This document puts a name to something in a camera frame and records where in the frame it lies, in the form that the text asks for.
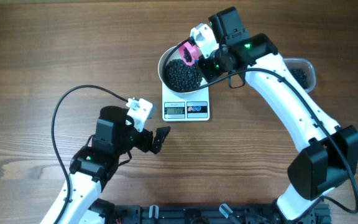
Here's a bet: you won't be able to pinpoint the pink scoop blue handle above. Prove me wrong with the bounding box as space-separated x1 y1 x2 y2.
178 41 200 66

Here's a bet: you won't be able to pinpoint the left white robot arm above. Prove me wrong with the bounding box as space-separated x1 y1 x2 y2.
42 106 170 223

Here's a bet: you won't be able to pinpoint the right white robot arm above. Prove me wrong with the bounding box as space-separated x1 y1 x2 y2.
190 7 358 222

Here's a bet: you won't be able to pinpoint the black beans in scoop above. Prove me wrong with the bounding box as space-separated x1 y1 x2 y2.
183 48 192 62

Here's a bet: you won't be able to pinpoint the white digital kitchen scale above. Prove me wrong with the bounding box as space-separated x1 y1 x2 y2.
162 84 210 122

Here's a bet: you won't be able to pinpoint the black beans in bowl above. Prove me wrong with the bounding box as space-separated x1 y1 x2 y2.
166 59 202 91

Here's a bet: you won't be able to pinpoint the white bowl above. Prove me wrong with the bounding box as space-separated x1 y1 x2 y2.
157 45 209 98

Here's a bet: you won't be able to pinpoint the black beans in container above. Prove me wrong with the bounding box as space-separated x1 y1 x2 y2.
290 69 309 89

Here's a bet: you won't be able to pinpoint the clear plastic bean container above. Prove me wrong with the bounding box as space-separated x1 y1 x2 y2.
283 58 316 93

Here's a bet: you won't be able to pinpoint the left black camera cable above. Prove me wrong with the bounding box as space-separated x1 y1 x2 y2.
50 85 130 224

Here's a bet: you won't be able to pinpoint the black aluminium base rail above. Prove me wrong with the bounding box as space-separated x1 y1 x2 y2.
91 202 332 224

